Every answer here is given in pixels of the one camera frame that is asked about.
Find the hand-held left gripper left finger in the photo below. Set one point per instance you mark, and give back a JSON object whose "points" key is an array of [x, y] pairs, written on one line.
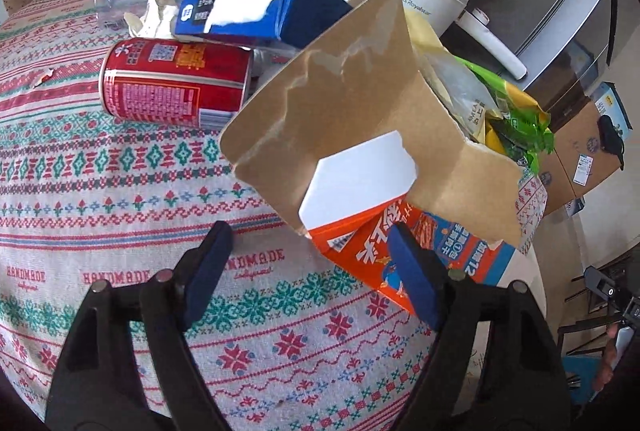
{"points": [[207, 271]]}

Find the red drink can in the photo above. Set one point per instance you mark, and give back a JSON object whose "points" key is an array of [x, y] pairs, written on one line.
{"points": [[170, 81]]}

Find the green snack wrapper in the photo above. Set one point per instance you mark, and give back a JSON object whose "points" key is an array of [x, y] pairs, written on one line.
{"points": [[520, 126]]}

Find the blue printed box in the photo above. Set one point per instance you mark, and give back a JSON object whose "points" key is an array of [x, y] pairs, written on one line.
{"points": [[612, 98]]}

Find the grey refrigerator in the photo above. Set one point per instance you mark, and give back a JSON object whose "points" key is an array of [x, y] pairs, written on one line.
{"points": [[550, 11]]}

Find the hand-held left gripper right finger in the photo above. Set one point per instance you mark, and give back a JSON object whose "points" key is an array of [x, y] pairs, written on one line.
{"points": [[412, 271]]}

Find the blue stool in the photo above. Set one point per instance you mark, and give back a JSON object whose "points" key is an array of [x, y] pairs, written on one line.
{"points": [[580, 378]]}

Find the labelled cardboard box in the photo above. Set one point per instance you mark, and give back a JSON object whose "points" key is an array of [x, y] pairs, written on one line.
{"points": [[575, 146]]}

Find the person's right hand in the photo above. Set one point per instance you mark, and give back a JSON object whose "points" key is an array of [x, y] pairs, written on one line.
{"points": [[607, 351]]}

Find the brown paper bag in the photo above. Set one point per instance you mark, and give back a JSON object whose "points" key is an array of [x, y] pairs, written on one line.
{"points": [[360, 86]]}

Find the blue milk carton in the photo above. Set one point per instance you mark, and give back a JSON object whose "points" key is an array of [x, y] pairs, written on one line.
{"points": [[310, 11]]}

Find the crumpled white tissue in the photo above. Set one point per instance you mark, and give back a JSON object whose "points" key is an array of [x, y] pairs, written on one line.
{"points": [[155, 13]]}

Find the small paper scrap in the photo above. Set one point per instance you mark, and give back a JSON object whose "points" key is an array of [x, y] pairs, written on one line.
{"points": [[44, 77]]}

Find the black rounded object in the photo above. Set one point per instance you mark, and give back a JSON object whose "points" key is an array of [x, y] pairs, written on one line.
{"points": [[611, 136]]}

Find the clear plastic packet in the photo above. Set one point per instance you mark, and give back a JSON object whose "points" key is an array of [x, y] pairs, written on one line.
{"points": [[465, 96]]}

